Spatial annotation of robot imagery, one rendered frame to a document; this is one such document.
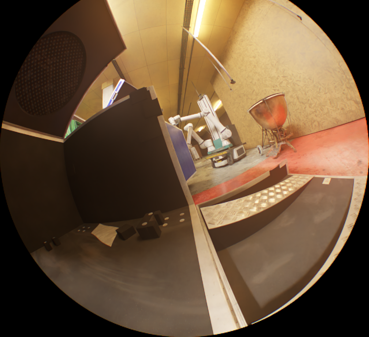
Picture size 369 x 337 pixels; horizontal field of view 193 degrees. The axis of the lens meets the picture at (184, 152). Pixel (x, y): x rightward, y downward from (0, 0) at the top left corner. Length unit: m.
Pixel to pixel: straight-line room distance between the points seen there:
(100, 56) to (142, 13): 1.79
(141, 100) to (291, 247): 1.00
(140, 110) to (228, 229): 0.74
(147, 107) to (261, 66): 2.80
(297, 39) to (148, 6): 2.74
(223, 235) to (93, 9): 1.61
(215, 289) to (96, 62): 1.44
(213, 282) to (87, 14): 1.47
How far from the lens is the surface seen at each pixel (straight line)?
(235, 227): 0.45
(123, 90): 1.72
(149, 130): 0.62
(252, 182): 0.74
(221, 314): 0.25
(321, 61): 2.58
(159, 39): 3.14
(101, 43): 1.27
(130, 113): 0.72
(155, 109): 0.66
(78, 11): 1.22
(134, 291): 0.33
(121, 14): 2.85
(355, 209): 0.53
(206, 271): 0.29
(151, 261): 0.37
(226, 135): 2.10
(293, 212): 0.61
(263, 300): 0.39
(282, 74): 2.78
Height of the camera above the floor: 0.42
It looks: 4 degrees up
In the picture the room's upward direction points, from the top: 20 degrees counter-clockwise
